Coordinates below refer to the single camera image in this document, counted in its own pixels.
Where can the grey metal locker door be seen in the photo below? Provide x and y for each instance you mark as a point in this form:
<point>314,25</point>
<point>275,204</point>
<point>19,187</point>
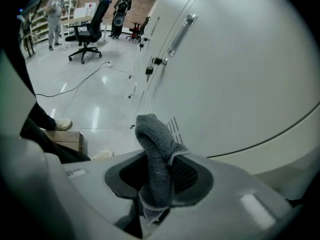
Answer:
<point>237,59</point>

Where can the red and black office chair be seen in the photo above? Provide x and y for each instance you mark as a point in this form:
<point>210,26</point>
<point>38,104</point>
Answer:
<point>137,30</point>

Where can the grey fleece cloth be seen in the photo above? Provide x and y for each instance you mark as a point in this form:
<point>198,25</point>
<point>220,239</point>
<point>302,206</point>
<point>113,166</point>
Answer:
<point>155,144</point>

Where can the white sign board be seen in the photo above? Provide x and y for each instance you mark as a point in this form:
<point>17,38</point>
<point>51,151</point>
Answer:
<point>90,9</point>

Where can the grey metal locker cabinet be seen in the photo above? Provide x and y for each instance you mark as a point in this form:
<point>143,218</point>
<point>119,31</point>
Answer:
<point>225,71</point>

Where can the person's right white shoe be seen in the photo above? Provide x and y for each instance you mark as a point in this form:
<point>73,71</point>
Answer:
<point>102,155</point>

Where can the wooden plank platform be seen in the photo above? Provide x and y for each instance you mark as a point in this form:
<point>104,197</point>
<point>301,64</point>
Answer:
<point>67,136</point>

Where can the white power strip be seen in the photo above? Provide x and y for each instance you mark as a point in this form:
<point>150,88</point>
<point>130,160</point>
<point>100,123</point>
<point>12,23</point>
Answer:
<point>109,64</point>

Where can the person's white shoe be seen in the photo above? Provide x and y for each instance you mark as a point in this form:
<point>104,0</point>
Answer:
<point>62,124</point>
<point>102,155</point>

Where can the person's left white shoe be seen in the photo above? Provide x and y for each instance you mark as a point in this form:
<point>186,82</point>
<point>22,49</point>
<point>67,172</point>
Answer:
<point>62,124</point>

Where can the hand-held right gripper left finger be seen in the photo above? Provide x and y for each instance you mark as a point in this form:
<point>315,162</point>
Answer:
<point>100,184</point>

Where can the white shelving rack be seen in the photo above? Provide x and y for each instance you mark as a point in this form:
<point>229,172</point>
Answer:
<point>37,26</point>

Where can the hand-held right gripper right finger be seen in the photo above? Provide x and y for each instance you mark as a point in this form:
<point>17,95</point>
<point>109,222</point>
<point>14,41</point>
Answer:
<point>225,196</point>

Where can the person's black trousers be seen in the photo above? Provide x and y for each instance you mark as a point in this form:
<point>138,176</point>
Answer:
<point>40,139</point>

